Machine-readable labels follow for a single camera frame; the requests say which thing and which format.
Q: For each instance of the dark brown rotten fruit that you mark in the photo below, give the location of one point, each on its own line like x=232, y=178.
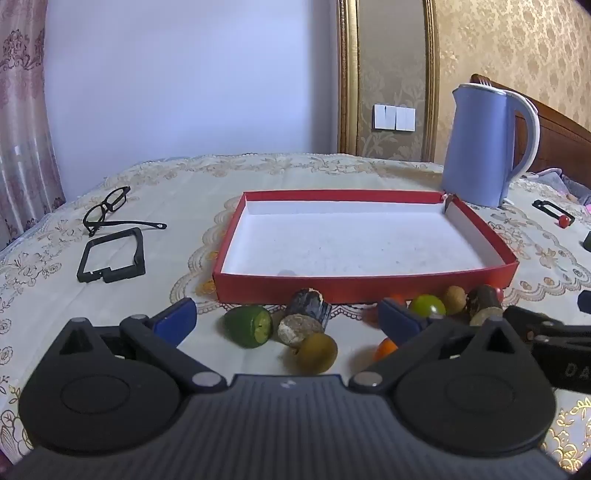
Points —
x=310, y=304

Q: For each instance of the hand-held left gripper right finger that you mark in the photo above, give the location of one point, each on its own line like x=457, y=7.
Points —
x=400, y=321

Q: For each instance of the blue electric kettle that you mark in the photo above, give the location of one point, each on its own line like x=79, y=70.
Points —
x=478, y=147

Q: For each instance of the patterned sheer curtain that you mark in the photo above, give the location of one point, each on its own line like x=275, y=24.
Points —
x=25, y=115

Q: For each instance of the white wall switch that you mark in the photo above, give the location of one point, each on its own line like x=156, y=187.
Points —
x=395, y=117

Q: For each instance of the grey cloth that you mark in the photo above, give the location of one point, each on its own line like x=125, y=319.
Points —
x=554, y=176

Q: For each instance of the small orange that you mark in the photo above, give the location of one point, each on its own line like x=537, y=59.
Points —
x=385, y=349

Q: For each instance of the black eyeglasses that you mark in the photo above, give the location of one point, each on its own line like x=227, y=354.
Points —
x=111, y=203

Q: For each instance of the green tomato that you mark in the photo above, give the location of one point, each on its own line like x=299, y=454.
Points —
x=427, y=305

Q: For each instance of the black rectangular plastic frame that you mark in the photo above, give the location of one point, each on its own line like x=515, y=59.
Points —
x=138, y=254
x=538, y=204

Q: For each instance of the gold ornate frame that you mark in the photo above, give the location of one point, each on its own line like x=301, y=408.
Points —
x=348, y=78

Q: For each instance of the brown wooden headboard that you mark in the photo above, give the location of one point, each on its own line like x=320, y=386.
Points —
x=563, y=138

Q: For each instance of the brown longan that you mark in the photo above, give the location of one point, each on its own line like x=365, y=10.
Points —
x=455, y=297
x=316, y=353

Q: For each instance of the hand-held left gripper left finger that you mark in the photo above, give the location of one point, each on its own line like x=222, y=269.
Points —
x=173, y=321

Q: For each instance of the red cardboard box tray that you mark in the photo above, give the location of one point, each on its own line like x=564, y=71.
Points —
x=351, y=240

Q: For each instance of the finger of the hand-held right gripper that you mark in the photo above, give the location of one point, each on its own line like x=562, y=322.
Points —
x=526, y=317
x=561, y=340

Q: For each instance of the dark brown cut fruit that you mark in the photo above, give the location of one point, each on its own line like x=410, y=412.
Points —
x=485, y=302

